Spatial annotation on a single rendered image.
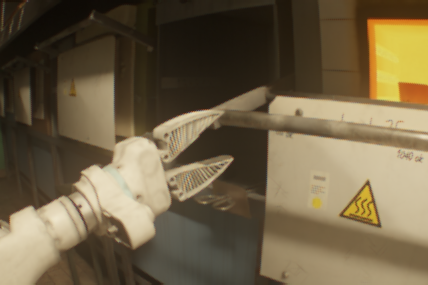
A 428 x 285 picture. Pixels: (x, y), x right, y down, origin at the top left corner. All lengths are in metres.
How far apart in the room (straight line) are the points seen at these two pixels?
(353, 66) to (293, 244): 0.39
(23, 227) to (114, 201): 0.11
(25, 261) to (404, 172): 0.56
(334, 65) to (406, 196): 0.33
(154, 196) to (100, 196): 0.09
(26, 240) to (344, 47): 0.67
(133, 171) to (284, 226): 0.39
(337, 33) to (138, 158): 0.51
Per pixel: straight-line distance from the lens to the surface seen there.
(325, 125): 0.49
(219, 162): 0.52
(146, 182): 0.42
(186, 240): 1.28
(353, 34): 0.73
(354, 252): 0.66
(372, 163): 0.60
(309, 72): 0.78
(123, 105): 1.31
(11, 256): 0.35
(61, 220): 0.37
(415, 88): 0.79
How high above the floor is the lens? 1.16
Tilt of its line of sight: 10 degrees down
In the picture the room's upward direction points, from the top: straight up
